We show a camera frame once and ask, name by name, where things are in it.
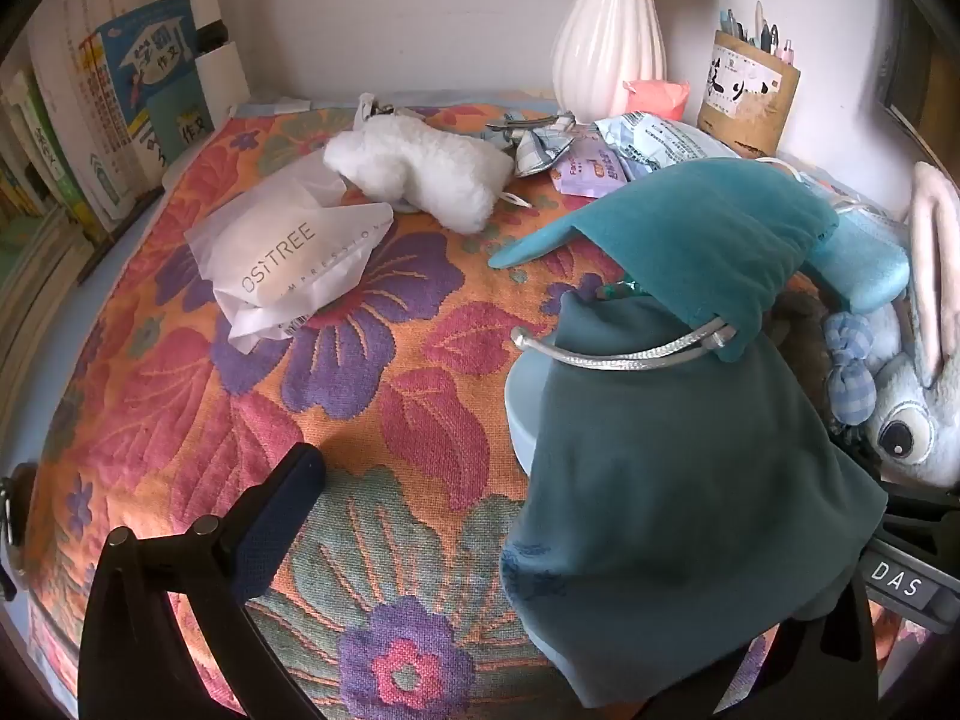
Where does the floral woven blanket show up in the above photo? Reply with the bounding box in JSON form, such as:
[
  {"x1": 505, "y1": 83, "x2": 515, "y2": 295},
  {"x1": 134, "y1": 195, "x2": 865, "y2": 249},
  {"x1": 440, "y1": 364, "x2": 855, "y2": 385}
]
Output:
[{"x1": 22, "y1": 101, "x2": 931, "y2": 720}]

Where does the brown paper pen holder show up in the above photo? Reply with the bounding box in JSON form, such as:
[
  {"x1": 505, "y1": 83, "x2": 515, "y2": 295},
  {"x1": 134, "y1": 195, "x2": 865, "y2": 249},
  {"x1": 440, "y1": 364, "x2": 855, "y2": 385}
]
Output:
[{"x1": 697, "y1": 30, "x2": 802, "y2": 158}]

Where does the plaid bow hair clip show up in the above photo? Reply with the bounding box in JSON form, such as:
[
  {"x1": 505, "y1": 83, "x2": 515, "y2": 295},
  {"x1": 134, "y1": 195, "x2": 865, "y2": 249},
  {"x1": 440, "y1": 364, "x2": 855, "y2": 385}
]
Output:
[{"x1": 514, "y1": 114, "x2": 577, "y2": 177}]

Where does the light blue fabric pouch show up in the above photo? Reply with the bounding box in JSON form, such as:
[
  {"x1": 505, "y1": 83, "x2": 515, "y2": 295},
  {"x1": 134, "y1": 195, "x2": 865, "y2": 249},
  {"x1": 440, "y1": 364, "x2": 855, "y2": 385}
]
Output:
[{"x1": 795, "y1": 206, "x2": 912, "y2": 314}]

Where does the white tag keychain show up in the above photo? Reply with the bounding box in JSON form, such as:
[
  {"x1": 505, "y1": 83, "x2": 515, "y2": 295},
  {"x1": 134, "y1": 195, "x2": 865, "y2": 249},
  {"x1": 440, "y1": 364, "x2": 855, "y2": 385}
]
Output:
[{"x1": 354, "y1": 92, "x2": 440, "y2": 127}]

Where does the blue tissue packet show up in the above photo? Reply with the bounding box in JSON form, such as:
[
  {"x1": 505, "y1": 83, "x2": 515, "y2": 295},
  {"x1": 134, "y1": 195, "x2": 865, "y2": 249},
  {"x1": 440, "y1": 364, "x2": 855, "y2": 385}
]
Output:
[{"x1": 596, "y1": 111, "x2": 751, "y2": 181}]

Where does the white plastic bag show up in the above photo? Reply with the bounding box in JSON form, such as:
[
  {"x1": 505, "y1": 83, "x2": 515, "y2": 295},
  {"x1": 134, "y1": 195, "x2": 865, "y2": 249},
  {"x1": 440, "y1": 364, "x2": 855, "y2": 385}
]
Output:
[{"x1": 184, "y1": 154, "x2": 395, "y2": 353}]

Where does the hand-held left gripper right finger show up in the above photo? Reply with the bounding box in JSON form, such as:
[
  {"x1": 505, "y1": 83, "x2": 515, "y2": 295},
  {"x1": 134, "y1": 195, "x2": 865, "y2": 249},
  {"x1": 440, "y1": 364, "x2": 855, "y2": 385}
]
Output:
[{"x1": 739, "y1": 581, "x2": 880, "y2": 720}]

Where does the row of books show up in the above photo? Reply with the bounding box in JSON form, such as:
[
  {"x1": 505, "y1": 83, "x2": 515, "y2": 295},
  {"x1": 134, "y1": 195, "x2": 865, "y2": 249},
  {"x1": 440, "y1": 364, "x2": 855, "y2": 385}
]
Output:
[{"x1": 0, "y1": 0, "x2": 218, "y2": 271}]

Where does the blue rabbit plush toy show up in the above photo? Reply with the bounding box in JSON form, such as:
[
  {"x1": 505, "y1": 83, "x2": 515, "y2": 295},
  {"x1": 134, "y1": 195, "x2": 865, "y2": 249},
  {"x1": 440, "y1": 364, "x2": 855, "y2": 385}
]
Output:
[{"x1": 821, "y1": 161, "x2": 960, "y2": 488}]

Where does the purple wet wipe packet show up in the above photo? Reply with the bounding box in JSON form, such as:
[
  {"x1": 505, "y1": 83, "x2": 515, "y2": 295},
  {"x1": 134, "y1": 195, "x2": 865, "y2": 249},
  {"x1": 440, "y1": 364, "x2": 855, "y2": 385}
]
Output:
[{"x1": 551, "y1": 146, "x2": 627, "y2": 198}]

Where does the orange tissue pack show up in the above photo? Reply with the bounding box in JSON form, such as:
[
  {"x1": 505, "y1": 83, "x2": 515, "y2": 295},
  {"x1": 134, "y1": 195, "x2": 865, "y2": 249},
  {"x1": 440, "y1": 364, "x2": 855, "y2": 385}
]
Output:
[{"x1": 621, "y1": 79, "x2": 691, "y2": 121}]

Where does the white plush toy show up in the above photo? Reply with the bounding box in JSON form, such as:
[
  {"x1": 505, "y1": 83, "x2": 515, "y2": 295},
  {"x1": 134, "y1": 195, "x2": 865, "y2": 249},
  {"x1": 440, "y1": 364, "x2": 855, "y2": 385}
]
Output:
[{"x1": 322, "y1": 120, "x2": 515, "y2": 233}]

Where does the bunch of pens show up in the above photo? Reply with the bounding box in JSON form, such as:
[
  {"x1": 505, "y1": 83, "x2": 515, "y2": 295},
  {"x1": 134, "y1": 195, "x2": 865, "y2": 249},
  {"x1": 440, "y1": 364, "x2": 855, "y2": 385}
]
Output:
[{"x1": 718, "y1": 0, "x2": 797, "y2": 65}]

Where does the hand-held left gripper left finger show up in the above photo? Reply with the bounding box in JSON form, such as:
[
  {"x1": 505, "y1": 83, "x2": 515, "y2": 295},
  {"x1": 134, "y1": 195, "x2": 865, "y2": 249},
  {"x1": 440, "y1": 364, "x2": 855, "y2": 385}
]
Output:
[{"x1": 79, "y1": 442, "x2": 327, "y2": 720}]

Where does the white ribbed vase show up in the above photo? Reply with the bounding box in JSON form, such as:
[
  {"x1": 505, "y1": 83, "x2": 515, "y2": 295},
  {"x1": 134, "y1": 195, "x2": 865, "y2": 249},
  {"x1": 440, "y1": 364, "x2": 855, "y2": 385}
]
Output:
[{"x1": 551, "y1": 0, "x2": 672, "y2": 125}]

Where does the dark teal cloth bag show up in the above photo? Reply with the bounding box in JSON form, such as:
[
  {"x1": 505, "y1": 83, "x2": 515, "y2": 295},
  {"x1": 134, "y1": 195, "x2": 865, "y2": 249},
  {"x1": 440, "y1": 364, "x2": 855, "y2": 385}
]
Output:
[{"x1": 499, "y1": 292, "x2": 890, "y2": 710}]

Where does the grey hair clip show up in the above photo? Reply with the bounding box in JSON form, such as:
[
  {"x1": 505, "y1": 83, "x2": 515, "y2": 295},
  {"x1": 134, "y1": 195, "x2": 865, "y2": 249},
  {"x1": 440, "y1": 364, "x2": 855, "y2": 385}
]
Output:
[{"x1": 486, "y1": 114, "x2": 560, "y2": 145}]

